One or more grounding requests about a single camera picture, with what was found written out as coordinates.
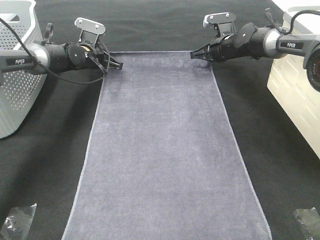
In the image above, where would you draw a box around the clear tape strip right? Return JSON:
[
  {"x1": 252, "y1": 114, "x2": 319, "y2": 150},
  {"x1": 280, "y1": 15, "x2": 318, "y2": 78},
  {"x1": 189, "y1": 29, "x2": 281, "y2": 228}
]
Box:
[{"x1": 293, "y1": 207, "x2": 320, "y2": 240}]

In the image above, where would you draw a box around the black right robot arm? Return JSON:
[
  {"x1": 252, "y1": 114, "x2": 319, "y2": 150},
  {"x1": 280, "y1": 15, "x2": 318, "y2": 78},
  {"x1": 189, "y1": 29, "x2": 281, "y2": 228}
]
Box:
[{"x1": 206, "y1": 22, "x2": 320, "y2": 91}]

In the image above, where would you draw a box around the clear tape strip left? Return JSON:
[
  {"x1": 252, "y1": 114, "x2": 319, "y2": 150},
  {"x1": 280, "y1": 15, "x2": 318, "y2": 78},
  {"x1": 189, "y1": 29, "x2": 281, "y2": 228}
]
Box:
[{"x1": 0, "y1": 203, "x2": 37, "y2": 240}]

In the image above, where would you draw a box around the white storage box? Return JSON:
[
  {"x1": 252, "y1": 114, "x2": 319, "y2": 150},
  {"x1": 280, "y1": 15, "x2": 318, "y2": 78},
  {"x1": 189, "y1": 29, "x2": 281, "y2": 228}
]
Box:
[{"x1": 267, "y1": 0, "x2": 320, "y2": 159}]

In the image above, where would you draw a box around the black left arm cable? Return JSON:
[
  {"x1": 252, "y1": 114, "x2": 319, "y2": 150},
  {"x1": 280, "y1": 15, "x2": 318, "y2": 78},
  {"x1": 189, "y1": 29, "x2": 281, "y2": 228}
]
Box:
[{"x1": 0, "y1": 17, "x2": 111, "y2": 85}]

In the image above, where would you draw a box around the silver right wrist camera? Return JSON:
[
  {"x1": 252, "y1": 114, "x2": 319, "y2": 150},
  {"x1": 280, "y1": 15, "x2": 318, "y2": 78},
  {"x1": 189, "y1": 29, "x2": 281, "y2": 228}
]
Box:
[{"x1": 202, "y1": 12, "x2": 237, "y2": 38}]

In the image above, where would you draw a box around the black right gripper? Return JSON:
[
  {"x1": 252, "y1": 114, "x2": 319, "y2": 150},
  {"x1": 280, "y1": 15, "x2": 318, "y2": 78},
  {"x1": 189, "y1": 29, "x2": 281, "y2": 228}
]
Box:
[{"x1": 190, "y1": 34, "x2": 237, "y2": 62}]

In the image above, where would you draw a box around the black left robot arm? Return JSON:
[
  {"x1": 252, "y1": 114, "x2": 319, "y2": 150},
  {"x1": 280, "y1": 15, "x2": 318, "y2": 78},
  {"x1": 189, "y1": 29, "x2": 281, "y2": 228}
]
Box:
[{"x1": 0, "y1": 41, "x2": 123, "y2": 85}]

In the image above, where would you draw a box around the grey-blue towel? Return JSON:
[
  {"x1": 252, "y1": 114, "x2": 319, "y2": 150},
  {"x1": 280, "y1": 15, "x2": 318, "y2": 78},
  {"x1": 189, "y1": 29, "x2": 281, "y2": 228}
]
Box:
[{"x1": 62, "y1": 51, "x2": 272, "y2": 240}]

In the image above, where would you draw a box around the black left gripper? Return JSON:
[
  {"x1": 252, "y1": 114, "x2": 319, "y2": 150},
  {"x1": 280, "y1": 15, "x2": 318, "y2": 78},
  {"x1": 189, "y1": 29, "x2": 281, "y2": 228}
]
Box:
[{"x1": 74, "y1": 42, "x2": 123, "y2": 70}]

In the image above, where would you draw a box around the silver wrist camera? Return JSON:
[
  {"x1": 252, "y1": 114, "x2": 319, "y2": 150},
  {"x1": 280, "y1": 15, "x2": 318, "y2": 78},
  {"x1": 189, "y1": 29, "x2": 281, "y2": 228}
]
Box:
[
  {"x1": 74, "y1": 17, "x2": 106, "y2": 45},
  {"x1": 202, "y1": 12, "x2": 237, "y2": 38}
]

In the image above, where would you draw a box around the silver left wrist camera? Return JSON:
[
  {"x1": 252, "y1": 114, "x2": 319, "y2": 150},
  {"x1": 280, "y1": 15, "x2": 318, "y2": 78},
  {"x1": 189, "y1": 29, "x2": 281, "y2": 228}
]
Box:
[{"x1": 74, "y1": 17, "x2": 106, "y2": 45}]

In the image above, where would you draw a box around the grey perforated laundry basket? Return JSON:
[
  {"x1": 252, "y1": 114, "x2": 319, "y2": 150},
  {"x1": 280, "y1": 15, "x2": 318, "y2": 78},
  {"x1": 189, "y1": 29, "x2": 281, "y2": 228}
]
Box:
[{"x1": 0, "y1": 0, "x2": 47, "y2": 139}]

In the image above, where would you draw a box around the clear tape strip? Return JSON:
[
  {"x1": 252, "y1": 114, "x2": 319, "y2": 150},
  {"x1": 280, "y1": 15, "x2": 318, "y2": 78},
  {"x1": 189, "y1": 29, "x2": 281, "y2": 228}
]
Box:
[
  {"x1": 0, "y1": 203, "x2": 37, "y2": 240},
  {"x1": 293, "y1": 207, "x2": 320, "y2": 240}
]

